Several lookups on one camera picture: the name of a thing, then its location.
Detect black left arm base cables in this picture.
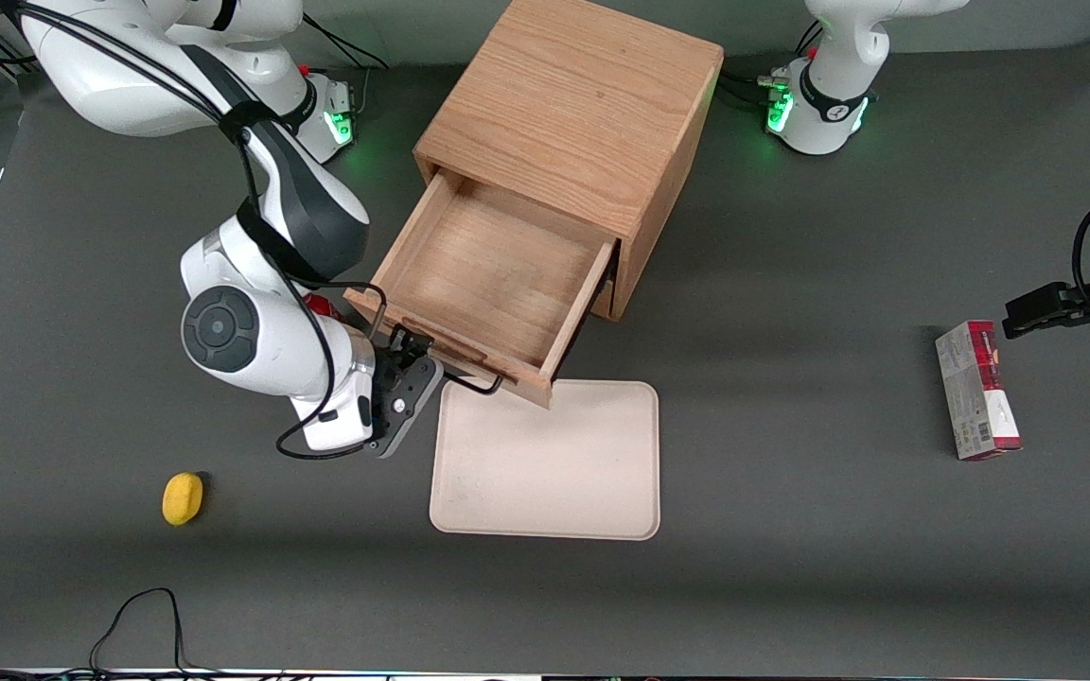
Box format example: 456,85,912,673
721,68,794,107

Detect beige rectangular tray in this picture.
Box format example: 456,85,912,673
429,378,661,542

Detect wooden drawer cabinet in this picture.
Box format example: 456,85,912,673
412,0,725,323

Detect black cable loop on table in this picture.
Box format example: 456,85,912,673
88,587,192,675

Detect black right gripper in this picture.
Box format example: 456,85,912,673
369,323,446,462

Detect red and white carton box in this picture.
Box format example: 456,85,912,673
935,320,1023,462

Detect yellow lemon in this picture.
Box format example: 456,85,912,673
162,472,206,527

